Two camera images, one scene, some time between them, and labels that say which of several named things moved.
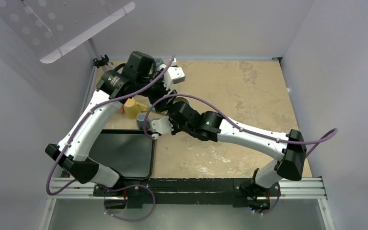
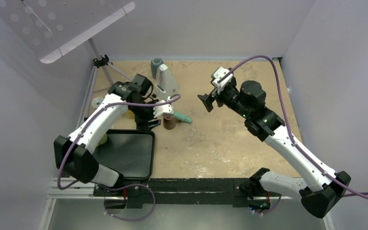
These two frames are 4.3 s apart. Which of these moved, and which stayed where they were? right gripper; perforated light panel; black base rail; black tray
Moved: right gripper
Stayed: black base rail; perforated light panel; black tray
